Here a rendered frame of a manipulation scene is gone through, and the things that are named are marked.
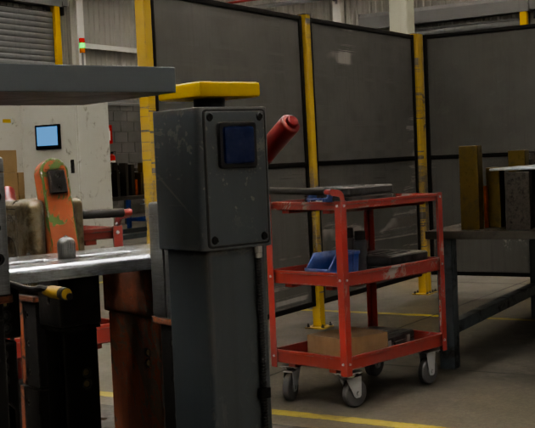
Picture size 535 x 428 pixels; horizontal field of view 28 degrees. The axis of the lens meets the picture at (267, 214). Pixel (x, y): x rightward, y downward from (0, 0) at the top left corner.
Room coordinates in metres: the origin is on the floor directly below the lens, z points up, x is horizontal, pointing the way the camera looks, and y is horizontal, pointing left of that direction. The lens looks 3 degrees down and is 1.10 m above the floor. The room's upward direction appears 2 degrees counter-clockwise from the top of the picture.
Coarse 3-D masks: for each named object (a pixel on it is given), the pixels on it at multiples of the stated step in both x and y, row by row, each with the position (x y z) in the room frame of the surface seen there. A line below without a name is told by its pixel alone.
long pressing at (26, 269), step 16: (16, 256) 1.19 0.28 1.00; (32, 256) 1.18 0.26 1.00; (48, 256) 1.18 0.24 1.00; (80, 256) 1.16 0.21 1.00; (96, 256) 1.15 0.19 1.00; (112, 256) 1.14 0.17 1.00; (128, 256) 1.09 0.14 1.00; (144, 256) 1.10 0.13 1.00; (16, 272) 1.01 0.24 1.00; (32, 272) 1.02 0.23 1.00; (48, 272) 1.03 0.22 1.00; (64, 272) 1.04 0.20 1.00; (80, 272) 1.06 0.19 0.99; (96, 272) 1.07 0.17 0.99; (112, 272) 1.08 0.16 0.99
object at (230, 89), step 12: (180, 84) 0.84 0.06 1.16; (192, 84) 0.83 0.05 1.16; (204, 84) 0.82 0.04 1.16; (216, 84) 0.83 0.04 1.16; (228, 84) 0.84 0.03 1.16; (240, 84) 0.85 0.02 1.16; (252, 84) 0.85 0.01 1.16; (168, 96) 0.85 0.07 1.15; (180, 96) 0.84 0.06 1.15; (192, 96) 0.83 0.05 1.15; (204, 96) 0.83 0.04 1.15; (216, 96) 0.83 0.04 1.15; (228, 96) 0.84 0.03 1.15; (240, 96) 0.85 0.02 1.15; (252, 96) 0.85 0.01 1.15
